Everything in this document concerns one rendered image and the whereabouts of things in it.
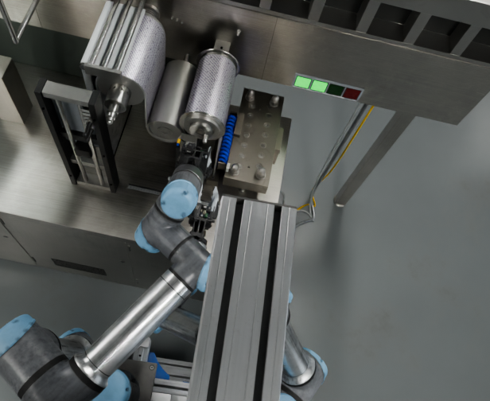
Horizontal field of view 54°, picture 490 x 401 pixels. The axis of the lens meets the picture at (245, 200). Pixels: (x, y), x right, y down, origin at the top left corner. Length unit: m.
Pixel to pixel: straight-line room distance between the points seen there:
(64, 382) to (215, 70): 0.99
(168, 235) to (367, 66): 0.94
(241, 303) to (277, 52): 1.27
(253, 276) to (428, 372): 2.38
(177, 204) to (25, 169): 0.98
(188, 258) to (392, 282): 1.96
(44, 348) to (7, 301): 1.61
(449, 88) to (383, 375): 1.55
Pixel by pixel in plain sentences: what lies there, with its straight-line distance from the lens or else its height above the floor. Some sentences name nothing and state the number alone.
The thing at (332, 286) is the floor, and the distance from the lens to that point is 2.76.
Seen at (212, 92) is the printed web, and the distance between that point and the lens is 1.54.
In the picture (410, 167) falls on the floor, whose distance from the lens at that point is 3.25.
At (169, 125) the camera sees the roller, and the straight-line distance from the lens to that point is 1.58.
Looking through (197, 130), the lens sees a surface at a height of 1.25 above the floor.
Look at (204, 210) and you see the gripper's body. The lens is 1.51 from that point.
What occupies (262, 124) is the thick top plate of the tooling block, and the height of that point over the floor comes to 1.03.
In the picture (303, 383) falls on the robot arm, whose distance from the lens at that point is 1.52.
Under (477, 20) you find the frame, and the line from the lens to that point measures 1.61.
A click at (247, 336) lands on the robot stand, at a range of 0.52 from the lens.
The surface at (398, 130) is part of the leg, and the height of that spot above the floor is 0.82.
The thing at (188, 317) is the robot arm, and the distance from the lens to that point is 1.35.
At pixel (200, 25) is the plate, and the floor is 1.33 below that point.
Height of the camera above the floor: 2.53
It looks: 64 degrees down
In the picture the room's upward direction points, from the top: 18 degrees clockwise
